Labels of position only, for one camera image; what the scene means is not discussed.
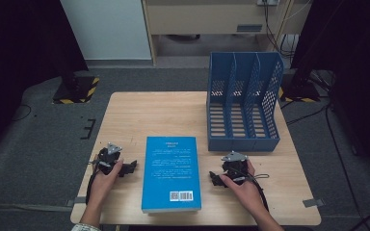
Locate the grey tape piece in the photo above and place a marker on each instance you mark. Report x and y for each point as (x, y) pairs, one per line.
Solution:
(311, 202)
(78, 200)

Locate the person's left hand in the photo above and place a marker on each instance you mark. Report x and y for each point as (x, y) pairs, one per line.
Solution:
(101, 187)

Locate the beige cabinet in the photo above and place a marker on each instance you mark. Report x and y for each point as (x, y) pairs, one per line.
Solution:
(199, 19)

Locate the person's right hand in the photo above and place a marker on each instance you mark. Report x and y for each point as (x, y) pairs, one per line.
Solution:
(247, 192)

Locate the white panel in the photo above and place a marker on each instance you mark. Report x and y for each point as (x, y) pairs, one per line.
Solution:
(109, 29)

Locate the blue file rack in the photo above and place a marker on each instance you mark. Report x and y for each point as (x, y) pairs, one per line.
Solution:
(221, 64)

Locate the striped black stand base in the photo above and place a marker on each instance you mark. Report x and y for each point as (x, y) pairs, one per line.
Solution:
(77, 89)
(302, 91)

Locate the person's left patterned sleeve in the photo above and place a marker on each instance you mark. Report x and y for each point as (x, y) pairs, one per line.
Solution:
(85, 227)

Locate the black curtain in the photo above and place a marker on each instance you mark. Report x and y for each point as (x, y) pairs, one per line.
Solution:
(19, 48)
(359, 48)

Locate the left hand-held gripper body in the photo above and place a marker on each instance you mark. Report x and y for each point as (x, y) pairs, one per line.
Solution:
(107, 155)

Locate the plain blue book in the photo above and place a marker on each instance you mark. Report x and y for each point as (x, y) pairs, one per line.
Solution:
(171, 173)

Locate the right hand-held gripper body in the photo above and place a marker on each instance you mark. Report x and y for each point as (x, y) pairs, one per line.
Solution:
(236, 166)

